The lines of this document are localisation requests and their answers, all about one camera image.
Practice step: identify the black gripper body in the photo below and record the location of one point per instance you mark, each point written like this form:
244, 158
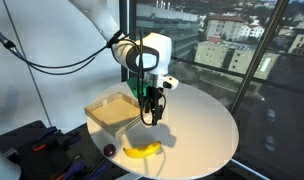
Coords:
153, 98

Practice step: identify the yellow banana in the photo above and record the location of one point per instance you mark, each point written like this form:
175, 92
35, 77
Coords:
142, 151

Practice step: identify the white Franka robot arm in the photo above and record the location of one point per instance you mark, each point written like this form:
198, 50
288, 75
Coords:
158, 50

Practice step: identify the shallow wooden tray box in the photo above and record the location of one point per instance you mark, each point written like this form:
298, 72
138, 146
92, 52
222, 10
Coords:
112, 115

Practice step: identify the dark red plum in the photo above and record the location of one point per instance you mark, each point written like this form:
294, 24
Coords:
109, 150

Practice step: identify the white table leg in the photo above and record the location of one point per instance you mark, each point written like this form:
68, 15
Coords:
132, 176

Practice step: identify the blue clamp with orange tips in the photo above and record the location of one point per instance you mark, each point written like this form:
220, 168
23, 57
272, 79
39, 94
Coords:
82, 168

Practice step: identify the blue black clamp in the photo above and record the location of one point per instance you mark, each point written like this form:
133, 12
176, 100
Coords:
55, 138

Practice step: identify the window mullion bar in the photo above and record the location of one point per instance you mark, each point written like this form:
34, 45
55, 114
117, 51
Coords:
260, 50

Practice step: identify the white rounded object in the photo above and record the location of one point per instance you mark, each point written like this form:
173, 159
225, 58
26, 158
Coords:
5, 166

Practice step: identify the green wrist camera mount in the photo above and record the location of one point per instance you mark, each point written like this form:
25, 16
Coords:
136, 87

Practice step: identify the dark horizontal window rail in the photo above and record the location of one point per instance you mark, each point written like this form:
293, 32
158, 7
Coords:
198, 65

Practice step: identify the window corner post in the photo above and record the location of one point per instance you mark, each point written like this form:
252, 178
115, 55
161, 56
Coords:
128, 16

